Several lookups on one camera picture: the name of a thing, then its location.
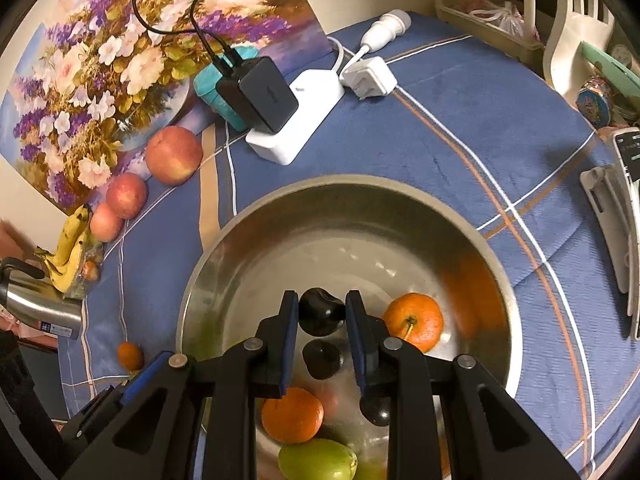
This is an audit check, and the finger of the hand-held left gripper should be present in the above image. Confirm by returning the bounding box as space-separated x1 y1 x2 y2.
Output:
60 351 171 471

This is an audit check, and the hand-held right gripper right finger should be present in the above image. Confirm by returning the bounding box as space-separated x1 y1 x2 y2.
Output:
345 290 581 480

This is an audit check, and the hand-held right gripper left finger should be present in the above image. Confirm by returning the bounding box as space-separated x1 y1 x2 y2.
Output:
62 290 301 480

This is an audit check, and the orange mandarin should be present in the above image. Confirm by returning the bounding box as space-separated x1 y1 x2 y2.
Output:
261 387 325 444
117 341 145 372
382 292 445 353

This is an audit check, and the dark plum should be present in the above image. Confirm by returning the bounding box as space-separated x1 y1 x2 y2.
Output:
360 394 392 427
298 287 347 337

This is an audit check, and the stainless steel bowl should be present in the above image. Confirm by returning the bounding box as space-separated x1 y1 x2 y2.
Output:
175 174 523 480

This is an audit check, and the green mango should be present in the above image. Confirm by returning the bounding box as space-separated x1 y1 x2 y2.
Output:
277 438 359 480

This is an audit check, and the stainless steel kettle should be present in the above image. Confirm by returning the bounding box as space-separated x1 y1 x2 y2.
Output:
0 257 85 341

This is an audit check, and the clear plastic bag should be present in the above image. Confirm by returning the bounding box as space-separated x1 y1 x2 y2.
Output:
62 237 106 301

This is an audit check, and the yellow banana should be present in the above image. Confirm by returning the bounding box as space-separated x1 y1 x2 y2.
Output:
34 240 86 293
55 204 92 267

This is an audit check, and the red apple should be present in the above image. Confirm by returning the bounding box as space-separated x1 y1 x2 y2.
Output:
90 202 124 242
145 126 204 187
105 172 149 220

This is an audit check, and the white power strip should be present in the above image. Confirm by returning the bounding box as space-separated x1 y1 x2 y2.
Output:
245 69 346 166

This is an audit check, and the black charger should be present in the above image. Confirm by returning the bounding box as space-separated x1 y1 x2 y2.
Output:
215 56 300 135

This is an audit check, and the teal box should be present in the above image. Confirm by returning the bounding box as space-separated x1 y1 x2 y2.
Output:
194 45 261 131

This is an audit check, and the blue plaid tablecloth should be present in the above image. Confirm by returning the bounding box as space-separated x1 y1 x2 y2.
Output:
57 10 631 480

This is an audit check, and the white plug adapter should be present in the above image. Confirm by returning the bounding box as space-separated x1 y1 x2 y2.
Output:
340 56 398 101

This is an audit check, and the white plastic stand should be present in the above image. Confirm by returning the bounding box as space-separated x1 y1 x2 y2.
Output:
580 165 640 341

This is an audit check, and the white round plug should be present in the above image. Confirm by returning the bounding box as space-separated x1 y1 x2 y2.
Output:
360 9 412 51

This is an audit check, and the floral painting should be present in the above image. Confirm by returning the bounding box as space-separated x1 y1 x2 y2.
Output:
0 0 333 216

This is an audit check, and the white remote control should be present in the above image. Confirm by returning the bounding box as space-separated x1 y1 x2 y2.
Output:
605 127 640 201

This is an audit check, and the decorated round tin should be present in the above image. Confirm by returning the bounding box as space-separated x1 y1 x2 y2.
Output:
576 76 613 128

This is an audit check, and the beige plastic basket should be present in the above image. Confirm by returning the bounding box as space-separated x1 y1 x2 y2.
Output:
432 0 546 61

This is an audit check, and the pink white plastic bag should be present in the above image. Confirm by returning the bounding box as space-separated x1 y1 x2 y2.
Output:
452 0 541 41

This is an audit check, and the white plastic chair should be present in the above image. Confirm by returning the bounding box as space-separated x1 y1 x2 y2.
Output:
520 0 617 96

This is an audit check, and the green plastic board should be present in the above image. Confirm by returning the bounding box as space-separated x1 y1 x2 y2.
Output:
580 41 640 92

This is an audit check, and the white cable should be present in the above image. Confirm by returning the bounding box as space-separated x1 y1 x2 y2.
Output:
326 35 347 83

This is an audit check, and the black cable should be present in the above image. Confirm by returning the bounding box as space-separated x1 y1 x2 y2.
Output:
131 0 223 73
190 0 241 63

